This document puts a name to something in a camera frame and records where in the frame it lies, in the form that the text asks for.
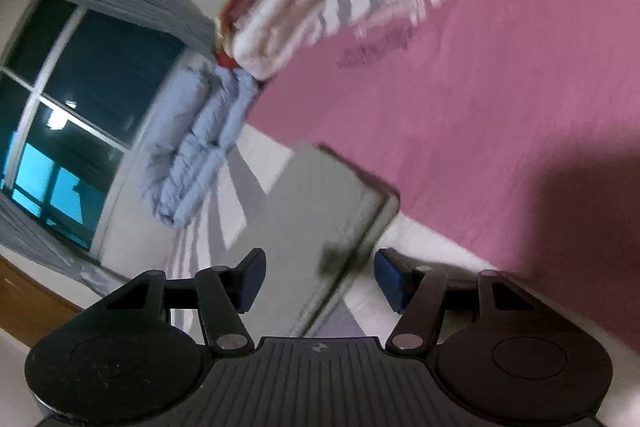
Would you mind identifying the brown wooden door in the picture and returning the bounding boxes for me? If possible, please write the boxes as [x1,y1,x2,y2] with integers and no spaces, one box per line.
[0,256,82,334]

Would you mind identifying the grey pants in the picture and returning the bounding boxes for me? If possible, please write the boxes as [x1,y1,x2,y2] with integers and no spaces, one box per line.
[249,142,401,339]

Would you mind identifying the window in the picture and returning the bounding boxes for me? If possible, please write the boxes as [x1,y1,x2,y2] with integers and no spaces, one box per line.
[0,0,184,254]

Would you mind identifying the light blue folded duvet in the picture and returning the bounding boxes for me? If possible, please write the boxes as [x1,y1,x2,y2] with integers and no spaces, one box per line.
[138,64,264,228]

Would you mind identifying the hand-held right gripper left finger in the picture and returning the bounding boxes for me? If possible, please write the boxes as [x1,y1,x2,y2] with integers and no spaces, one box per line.
[95,248,267,352]

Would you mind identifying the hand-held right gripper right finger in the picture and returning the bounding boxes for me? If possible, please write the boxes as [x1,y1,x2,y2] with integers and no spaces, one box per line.
[373,248,539,353]

